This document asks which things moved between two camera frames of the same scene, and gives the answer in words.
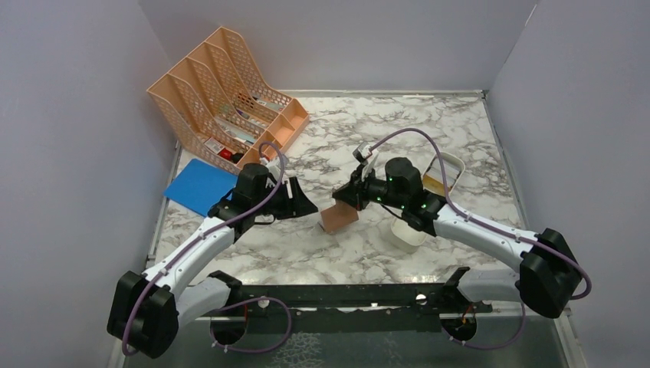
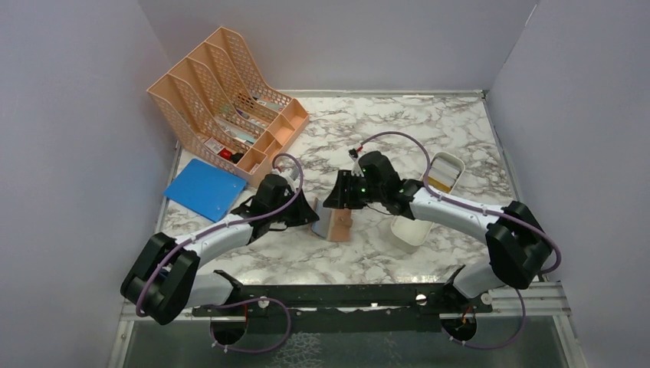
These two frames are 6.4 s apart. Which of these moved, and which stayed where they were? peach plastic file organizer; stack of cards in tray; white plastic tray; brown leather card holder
Moved: brown leather card holder
Stayed: peach plastic file organizer; white plastic tray; stack of cards in tray
